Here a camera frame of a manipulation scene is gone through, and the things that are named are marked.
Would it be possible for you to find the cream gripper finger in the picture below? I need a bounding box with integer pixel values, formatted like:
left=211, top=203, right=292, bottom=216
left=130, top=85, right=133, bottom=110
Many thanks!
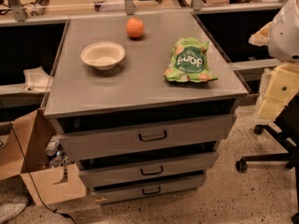
left=254, top=63, right=299, bottom=125
left=249, top=22, right=272, bottom=47

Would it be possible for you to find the grey top drawer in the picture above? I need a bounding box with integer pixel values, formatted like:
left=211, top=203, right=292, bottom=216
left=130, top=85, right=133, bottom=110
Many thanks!
left=59, top=113, right=236, bottom=161

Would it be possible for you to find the grey drawer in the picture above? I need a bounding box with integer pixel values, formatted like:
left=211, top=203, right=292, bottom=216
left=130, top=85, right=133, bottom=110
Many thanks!
left=79, top=151, right=219, bottom=189
left=91, top=172, right=206, bottom=203
left=59, top=113, right=236, bottom=161

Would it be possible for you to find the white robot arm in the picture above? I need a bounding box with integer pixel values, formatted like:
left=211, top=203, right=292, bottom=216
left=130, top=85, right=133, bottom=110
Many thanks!
left=249, top=0, right=299, bottom=125

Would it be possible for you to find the grey middle drawer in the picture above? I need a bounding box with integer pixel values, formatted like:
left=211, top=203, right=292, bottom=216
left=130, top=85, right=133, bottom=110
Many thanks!
left=79, top=151, right=219, bottom=189

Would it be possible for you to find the grey drawer cabinet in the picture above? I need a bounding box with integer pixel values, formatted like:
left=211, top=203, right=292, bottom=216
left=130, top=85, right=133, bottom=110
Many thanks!
left=42, top=10, right=249, bottom=205

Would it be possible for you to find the grey bottom drawer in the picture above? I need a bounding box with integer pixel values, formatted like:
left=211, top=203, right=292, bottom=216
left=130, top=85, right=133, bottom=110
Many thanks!
left=91, top=172, right=206, bottom=203

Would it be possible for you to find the black office chair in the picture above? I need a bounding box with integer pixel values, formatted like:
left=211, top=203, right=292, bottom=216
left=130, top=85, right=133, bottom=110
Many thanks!
left=235, top=93, right=299, bottom=224

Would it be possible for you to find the green chip bag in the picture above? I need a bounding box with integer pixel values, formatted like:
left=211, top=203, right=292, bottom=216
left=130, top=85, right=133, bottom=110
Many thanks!
left=164, top=37, right=218, bottom=83

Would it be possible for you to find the orange fruit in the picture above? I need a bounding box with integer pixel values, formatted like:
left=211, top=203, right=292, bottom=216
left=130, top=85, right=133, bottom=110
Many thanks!
left=126, top=18, right=144, bottom=38

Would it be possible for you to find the white paper bowl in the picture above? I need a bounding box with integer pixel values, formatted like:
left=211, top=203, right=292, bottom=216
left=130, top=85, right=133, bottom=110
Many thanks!
left=80, top=42, right=125, bottom=71

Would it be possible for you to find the white curved plastic part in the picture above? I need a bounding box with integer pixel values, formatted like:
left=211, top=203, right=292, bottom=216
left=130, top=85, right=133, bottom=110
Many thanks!
left=21, top=66, right=53, bottom=93

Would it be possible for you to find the silver can in box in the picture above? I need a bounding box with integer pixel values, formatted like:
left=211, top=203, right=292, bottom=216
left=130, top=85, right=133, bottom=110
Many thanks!
left=45, top=138, right=60, bottom=157

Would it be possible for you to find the brown cardboard box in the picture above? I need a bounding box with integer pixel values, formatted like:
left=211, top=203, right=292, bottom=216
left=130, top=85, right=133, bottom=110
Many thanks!
left=0, top=109, right=87, bottom=206

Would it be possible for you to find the white shoe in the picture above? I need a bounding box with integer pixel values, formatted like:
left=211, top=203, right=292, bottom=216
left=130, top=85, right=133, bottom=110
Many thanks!
left=0, top=195, right=29, bottom=224

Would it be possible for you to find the black floor cable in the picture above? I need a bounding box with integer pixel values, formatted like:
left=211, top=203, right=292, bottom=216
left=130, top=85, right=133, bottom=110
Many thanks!
left=0, top=101, right=78, bottom=224

